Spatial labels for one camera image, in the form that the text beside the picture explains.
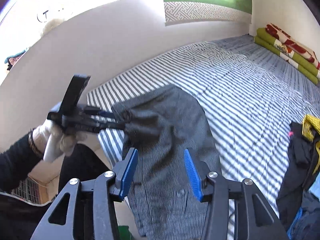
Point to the black yellow mesh garment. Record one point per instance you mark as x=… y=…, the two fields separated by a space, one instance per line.
x=303 y=168

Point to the dark blue garment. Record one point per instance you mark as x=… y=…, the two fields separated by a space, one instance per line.
x=306 y=223

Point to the green folded blanket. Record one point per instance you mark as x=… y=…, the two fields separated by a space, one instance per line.
x=264 y=39

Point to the light blue shirt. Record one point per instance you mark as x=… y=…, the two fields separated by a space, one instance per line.
x=315 y=188

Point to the red floral folded blanket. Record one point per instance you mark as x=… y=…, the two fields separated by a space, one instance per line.
x=290 y=42

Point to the white gloved left hand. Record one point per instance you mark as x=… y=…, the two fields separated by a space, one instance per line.
x=52 y=142

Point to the black sleeved left forearm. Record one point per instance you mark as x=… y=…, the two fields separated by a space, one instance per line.
x=18 y=161

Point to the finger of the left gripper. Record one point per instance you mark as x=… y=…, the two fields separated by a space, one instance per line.
x=96 y=111
x=111 y=125

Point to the grey checked button jacket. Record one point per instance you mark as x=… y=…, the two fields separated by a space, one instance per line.
x=161 y=125

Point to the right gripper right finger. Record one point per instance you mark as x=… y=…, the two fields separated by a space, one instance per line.
x=254 y=217

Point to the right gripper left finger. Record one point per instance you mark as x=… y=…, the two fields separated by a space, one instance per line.
x=85 y=209

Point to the blue white striped quilt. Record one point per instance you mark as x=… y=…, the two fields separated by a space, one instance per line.
x=250 y=97

